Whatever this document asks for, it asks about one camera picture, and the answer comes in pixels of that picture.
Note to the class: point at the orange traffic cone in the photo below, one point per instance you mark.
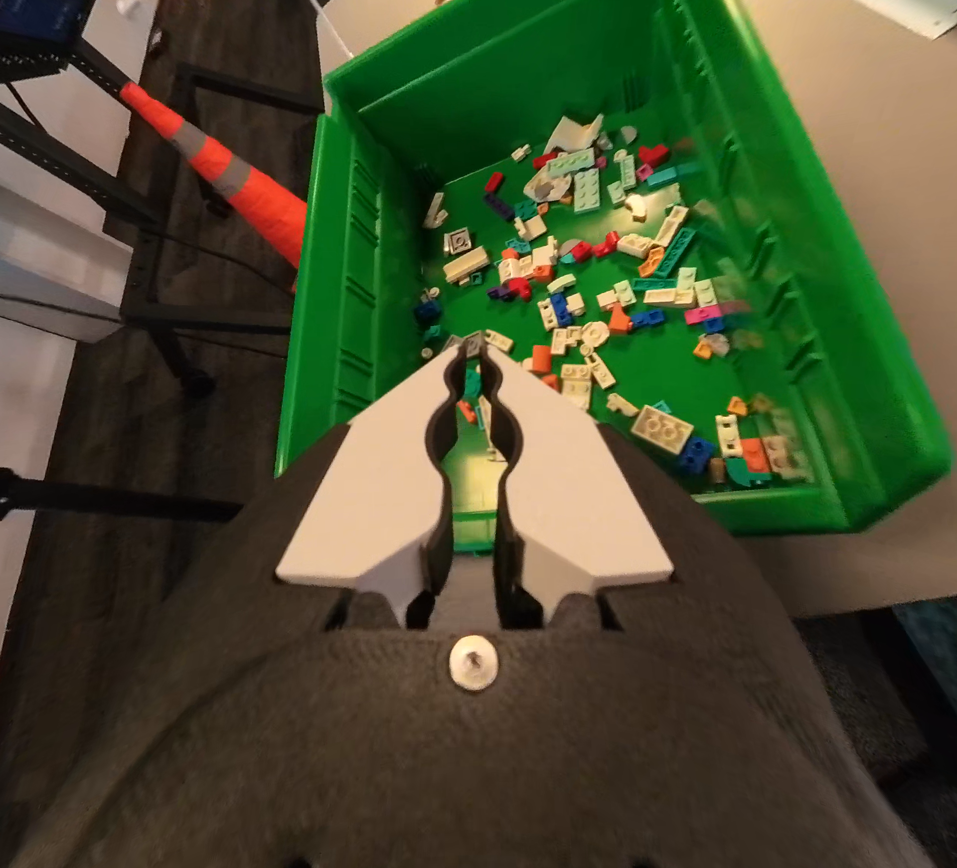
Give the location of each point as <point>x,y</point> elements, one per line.
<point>224,165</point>

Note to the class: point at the blue screen device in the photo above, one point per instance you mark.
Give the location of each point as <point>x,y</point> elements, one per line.
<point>37,4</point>

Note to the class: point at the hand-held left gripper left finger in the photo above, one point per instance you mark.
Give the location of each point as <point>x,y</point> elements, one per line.
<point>359,509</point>

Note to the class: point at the pile of toy bricks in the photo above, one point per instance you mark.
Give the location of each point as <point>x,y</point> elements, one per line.
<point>583,285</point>

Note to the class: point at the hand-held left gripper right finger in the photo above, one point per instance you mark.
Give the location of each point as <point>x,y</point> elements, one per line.
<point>583,509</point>

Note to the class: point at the black metal stand frame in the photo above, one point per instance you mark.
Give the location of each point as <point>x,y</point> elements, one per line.
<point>90,172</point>

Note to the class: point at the black tripod leg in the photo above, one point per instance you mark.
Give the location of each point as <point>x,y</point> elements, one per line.
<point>112,494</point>

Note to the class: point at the green plastic bin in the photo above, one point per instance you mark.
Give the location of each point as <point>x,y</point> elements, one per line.
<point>523,60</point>

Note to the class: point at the small grey toy piece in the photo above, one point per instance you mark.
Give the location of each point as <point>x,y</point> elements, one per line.
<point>472,344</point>

